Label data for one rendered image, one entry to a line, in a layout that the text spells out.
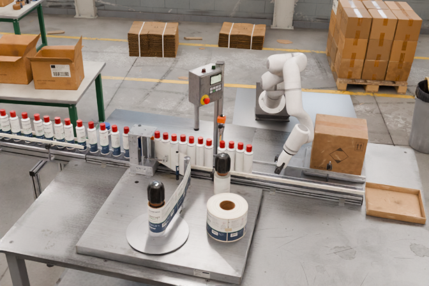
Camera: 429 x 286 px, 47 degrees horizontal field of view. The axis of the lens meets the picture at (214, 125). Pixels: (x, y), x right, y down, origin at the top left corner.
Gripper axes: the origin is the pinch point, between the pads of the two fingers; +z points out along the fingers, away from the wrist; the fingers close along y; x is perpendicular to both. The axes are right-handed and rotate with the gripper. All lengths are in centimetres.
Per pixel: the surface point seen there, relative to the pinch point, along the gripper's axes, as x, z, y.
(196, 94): -59, -23, 0
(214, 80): -54, -32, -7
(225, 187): -24.6, 2.5, 31.3
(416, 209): 76, -16, 1
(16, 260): -104, 59, 82
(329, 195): 30.9, -2.4, 4.9
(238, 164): -21.8, 6.3, 2.0
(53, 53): -191, 65, -114
